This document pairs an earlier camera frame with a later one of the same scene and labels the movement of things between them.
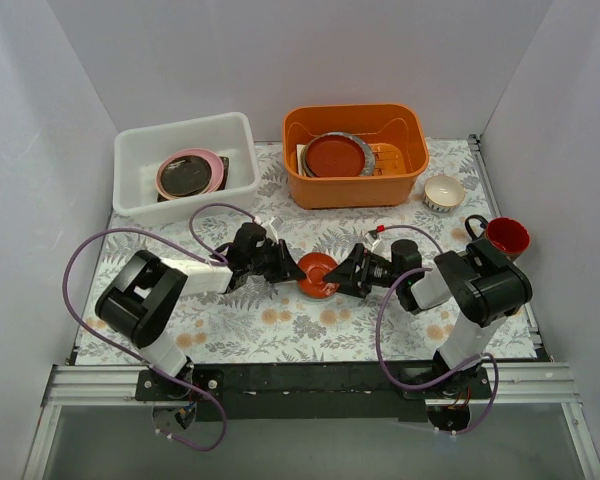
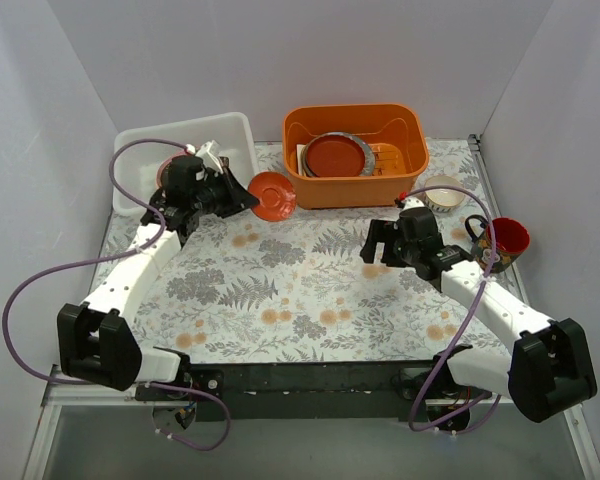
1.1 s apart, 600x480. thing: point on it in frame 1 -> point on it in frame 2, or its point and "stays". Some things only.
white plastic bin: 138,152 stays
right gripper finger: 357,260 -> 383,231
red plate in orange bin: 337,155 stays
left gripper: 280,260 -> 228,186
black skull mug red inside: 507,235 stays
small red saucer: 314,266 -> 276,195
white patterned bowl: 443,193 stays
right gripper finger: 349,278 -> 368,251
